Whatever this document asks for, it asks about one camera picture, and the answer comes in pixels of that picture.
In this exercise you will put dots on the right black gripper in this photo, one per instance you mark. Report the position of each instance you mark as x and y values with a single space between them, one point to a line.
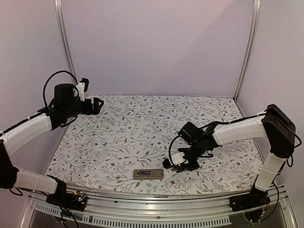
194 166

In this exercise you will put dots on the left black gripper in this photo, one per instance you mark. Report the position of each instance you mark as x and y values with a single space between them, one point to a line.
89 110

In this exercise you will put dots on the beige remote control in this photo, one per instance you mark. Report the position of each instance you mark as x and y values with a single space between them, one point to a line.
156 174

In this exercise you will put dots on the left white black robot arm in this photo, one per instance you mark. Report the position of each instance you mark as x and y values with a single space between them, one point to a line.
69 101

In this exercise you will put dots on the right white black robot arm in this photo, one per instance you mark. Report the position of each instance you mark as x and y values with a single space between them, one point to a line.
271 124

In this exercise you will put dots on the floral patterned table mat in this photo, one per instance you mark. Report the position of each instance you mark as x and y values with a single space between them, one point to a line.
137 132

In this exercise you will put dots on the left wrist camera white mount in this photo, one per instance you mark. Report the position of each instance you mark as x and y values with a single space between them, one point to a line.
82 87

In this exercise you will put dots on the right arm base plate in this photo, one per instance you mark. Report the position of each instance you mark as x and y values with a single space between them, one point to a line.
249 202

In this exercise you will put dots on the front aluminium rail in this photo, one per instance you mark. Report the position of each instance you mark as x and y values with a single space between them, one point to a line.
112 209

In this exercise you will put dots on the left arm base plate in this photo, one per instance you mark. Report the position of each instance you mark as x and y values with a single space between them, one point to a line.
74 201

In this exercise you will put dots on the left aluminium frame post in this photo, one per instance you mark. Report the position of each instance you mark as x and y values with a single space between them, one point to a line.
63 36

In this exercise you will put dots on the aluminium frame post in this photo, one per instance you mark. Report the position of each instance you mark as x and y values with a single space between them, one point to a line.
249 48
63 36

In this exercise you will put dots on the right aluminium frame post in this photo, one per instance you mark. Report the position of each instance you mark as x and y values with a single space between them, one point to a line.
249 48

